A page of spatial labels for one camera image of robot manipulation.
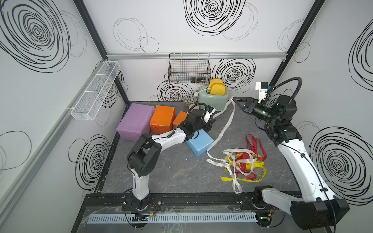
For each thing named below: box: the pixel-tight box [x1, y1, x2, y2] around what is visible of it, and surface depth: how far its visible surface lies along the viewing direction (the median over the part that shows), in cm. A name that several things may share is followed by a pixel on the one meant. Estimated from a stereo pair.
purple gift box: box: [116, 102, 155, 142], surface depth 95 cm
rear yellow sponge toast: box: [208, 78, 225, 88], surface depth 107 cm
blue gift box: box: [186, 129, 215, 157], surface depth 88 cm
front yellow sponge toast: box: [210, 83, 226, 96], surface depth 104 cm
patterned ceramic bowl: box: [183, 94, 198, 106], surface depth 122 cm
